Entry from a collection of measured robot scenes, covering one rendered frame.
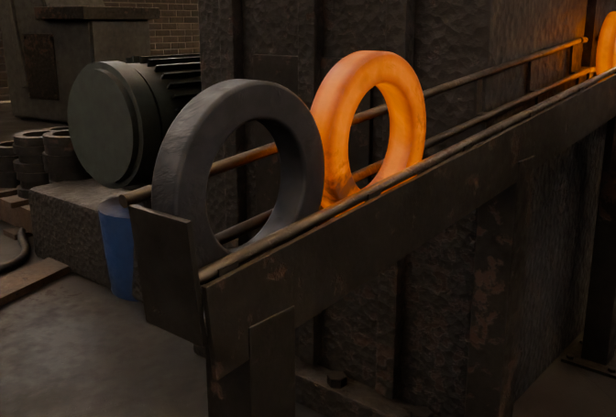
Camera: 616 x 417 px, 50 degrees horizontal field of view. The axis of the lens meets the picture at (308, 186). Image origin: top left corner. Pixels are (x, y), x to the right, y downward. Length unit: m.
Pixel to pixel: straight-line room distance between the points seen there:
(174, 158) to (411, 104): 0.33
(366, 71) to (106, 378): 1.14
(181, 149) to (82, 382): 1.17
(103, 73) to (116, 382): 0.87
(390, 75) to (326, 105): 0.10
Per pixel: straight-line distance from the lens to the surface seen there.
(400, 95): 0.75
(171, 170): 0.52
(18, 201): 2.68
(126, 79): 1.95
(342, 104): 0.65
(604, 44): 1.47
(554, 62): 1.39
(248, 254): 0.56
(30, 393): 1.64
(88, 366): 1.71
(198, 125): 0.52
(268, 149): 0.68
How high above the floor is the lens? 0.80
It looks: 14 degrees down
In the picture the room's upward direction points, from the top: straight up
